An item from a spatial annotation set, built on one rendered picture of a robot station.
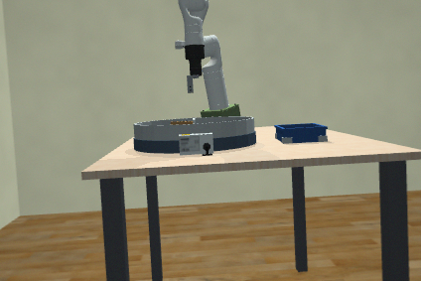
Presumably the grey round turning table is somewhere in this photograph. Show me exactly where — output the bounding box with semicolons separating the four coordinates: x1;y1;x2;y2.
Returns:
133;116;256;156

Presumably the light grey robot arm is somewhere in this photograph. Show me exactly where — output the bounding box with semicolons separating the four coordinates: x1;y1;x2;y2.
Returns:
178;0;229;110

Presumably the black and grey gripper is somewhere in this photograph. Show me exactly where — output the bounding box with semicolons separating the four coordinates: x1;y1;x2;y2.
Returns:
175;32;205;93

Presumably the blue rectangular crate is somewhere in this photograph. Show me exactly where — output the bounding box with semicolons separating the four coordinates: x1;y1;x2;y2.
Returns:
274;123;328;144

